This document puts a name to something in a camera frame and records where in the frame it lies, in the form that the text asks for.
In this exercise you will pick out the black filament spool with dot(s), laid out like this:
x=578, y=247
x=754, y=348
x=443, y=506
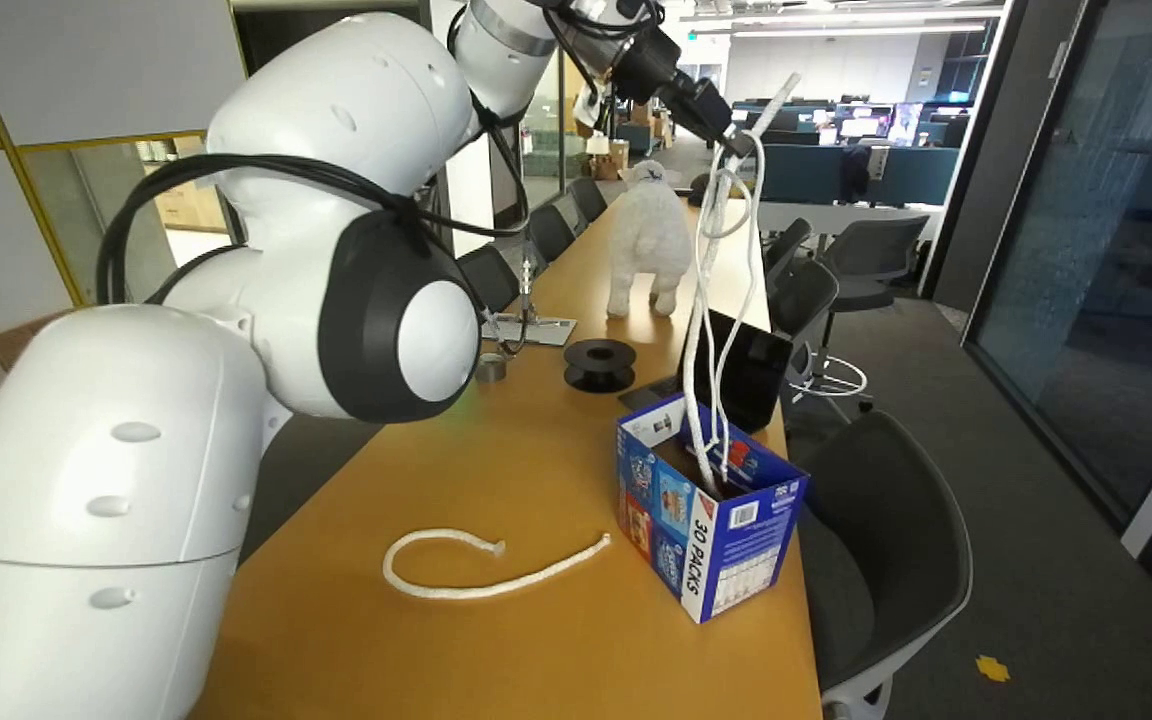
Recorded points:
x=597, y=366

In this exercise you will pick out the white toy sheep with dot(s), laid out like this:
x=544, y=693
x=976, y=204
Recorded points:
x=648, y=234

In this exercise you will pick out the blue snack pack box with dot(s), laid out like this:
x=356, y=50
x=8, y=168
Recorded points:
x=713, y=546

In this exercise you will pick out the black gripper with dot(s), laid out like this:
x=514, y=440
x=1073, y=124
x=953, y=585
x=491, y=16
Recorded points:
x=648, y=70

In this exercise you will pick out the black tablet on stand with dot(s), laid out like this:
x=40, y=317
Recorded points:
x=739, y=369

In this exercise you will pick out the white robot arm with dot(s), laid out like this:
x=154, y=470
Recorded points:
x=134, y=430

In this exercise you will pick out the dark grey office chair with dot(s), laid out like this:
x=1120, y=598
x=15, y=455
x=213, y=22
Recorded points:
x=885, y=558

